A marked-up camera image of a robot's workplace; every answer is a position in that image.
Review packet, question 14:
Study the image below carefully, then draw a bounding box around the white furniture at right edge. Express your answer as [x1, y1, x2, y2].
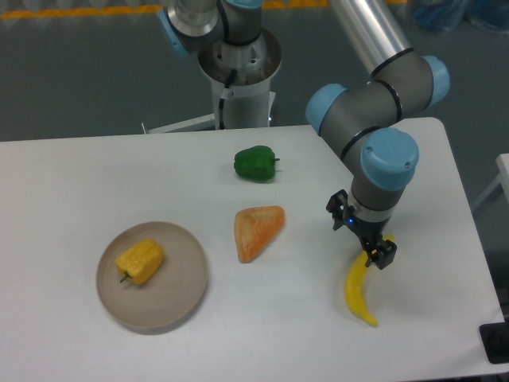
[471, 153, 508, 217]

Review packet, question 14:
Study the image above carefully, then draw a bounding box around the beige round plate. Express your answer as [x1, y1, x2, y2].
[95, 222, 208, 334]

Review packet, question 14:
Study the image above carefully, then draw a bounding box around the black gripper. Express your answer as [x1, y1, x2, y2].
[326, 189, 397, 270]

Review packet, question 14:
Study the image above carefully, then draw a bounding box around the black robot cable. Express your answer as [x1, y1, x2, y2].
[216, 68, 239, 131]

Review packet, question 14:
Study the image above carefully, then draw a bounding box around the black device at table edge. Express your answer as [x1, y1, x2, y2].
[479, 322, 508, 364]

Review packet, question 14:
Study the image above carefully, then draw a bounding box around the green toy bell pepper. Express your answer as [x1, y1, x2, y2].
[234, 146, 279, 182]

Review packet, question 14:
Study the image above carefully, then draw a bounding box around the orange triangular toy bread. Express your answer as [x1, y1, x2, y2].
[234, 205, 286, 263]

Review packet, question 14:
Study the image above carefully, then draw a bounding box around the yellow toy banana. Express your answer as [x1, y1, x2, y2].
[343, 250, 378, 327]

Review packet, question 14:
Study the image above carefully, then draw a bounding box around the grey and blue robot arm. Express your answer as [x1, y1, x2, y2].
[157, 1, 450, 269]

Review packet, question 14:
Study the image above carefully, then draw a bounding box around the blue plastic bag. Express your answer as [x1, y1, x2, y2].
[406, 0, 508, 34]

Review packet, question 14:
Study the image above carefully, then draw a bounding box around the yellow toy bell pepper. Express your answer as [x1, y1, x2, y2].
[115, 239, 165, 285]

